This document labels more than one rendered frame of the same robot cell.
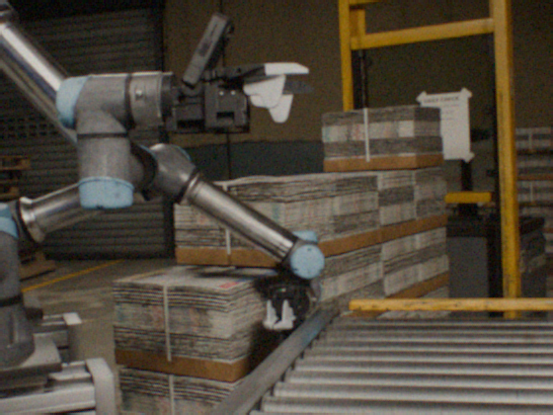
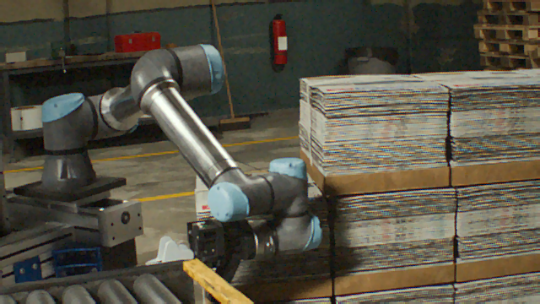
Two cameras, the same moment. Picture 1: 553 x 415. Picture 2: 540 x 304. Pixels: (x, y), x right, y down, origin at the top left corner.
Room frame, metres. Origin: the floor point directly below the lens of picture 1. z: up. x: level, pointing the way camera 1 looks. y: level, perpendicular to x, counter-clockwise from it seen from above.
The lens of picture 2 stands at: (0.89, -1.31, 1.25)
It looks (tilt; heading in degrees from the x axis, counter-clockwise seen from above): 10 degrees down; 52
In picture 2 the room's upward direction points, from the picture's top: 3 degrees counter-clockwise
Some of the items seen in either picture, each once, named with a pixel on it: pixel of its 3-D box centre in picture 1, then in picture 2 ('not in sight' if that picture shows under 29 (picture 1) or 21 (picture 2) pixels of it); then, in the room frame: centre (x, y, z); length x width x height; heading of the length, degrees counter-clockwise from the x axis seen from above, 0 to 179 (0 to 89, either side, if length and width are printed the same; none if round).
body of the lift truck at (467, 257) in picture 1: (461, 302); not in sight; (3.70, -0.87, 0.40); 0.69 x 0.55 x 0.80; 57
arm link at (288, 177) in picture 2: (303, 254); (283, 188); (1.91, -0.07, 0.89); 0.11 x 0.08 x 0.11; 2
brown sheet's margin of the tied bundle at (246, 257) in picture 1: (289, 251); (380, 174); (2.22, -0.04, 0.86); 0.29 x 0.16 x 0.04; 147
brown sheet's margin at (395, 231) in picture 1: (352, 229); not in sight; (2.77, -0.27, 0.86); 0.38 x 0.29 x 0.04; 57
